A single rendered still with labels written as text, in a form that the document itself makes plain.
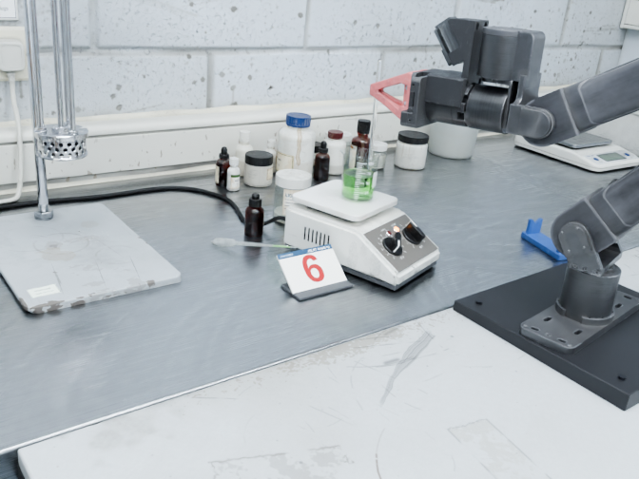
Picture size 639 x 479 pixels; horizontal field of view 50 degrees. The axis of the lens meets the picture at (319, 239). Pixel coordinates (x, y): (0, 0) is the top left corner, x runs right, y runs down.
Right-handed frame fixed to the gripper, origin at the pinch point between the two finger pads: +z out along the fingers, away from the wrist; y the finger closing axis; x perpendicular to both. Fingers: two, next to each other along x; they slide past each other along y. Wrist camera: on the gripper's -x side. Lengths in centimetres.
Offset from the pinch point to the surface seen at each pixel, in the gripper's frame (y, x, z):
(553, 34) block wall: -118, -2, 12
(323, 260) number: 11.7, 22.2, -0.8
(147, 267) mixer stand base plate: 27.8, 23.2, 16.7
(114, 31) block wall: 3, -3, 52
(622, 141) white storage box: -107, 22, -13
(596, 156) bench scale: -85, 23, -13
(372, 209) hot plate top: 3.6, 16.1, -3.1
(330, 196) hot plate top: 3.6, 15.9, 4.2
